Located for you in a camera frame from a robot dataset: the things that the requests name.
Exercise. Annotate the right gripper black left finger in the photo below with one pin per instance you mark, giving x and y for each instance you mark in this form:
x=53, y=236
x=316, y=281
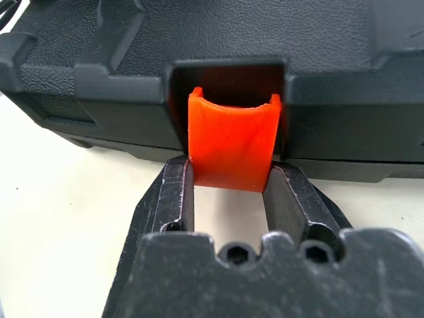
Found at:
x=172, y=198

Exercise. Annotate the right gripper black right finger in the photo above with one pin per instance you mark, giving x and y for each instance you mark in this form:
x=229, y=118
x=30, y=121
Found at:
x=298, y=205

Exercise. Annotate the orange case latch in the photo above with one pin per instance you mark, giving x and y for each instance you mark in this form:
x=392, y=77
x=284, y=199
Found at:
x=232, y=145

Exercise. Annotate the black plastic tool case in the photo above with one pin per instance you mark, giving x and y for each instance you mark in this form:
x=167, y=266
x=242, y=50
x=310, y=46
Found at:
x=331, y=66

